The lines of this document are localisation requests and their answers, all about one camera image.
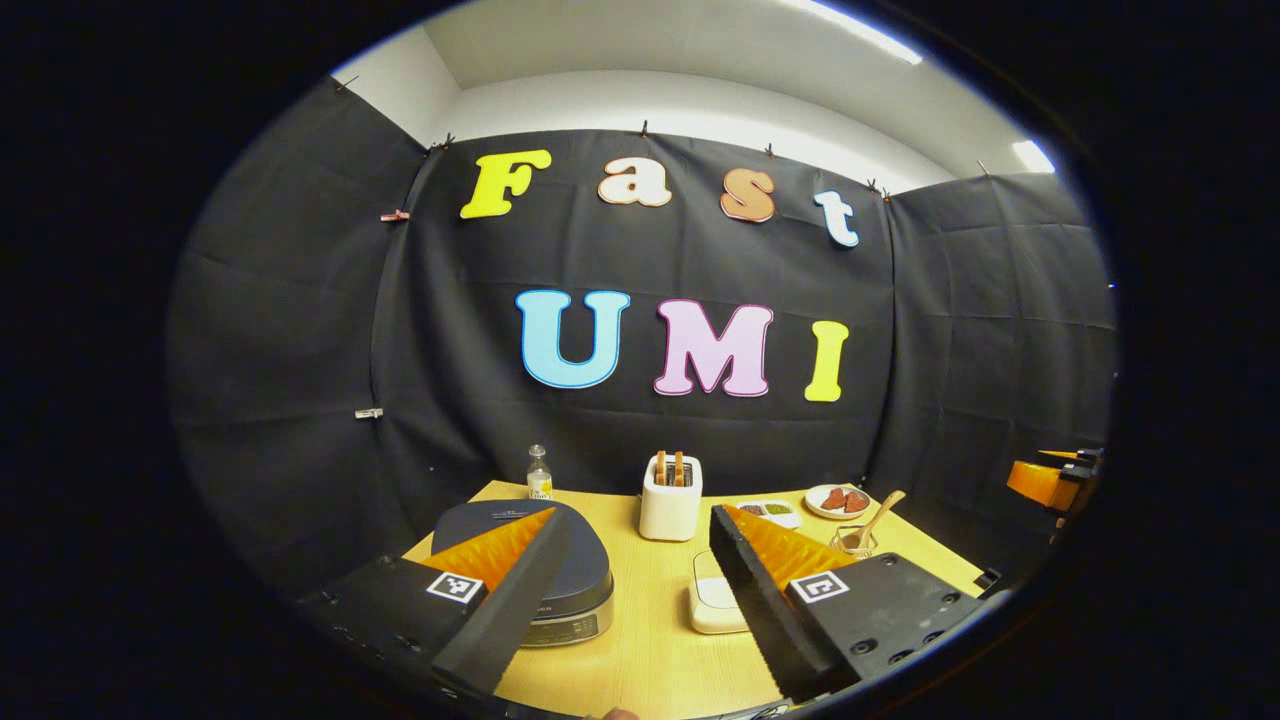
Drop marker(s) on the pink cloth clip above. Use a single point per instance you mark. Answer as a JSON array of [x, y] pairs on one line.
[[394, 215]]

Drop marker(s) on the wooden spoon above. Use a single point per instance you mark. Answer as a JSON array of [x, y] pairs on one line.
[[880, 515]]

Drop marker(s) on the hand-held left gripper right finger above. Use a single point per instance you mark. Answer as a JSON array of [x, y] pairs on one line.
[[755, 600]]

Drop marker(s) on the silver cloth clip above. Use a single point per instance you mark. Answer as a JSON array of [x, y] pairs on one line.
[[368, 413]]

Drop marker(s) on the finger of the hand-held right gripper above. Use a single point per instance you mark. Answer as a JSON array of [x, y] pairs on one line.
[[1040, 483], [1065, 455]]

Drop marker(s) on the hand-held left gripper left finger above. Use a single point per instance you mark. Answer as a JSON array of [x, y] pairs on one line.
[[520, 590]]

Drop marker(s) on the red meat slice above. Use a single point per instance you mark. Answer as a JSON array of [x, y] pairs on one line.
[[856, 502], [832, 499]]

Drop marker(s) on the toasted bread slice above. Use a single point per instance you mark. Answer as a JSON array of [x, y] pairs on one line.
[[678, 471], [660, 470]]

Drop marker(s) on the round white plate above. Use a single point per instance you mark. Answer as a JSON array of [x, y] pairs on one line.
[[815, 510]]

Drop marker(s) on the small glass bottle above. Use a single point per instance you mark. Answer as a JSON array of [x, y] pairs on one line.
[[539, 480]]

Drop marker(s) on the cream rice box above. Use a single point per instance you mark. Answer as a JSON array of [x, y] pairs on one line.
[[710, 605]]

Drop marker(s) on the white divided grain dish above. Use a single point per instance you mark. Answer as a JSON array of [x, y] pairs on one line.
[[785, 518]]

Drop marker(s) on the short ceiling light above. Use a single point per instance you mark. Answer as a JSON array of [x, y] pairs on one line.
[[1033, 157]]

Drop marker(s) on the white toaster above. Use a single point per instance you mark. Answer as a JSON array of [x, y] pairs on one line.
[[668, 515]]

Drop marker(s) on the dark grey rice cooker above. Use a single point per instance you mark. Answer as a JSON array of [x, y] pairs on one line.
[[590, 570]]

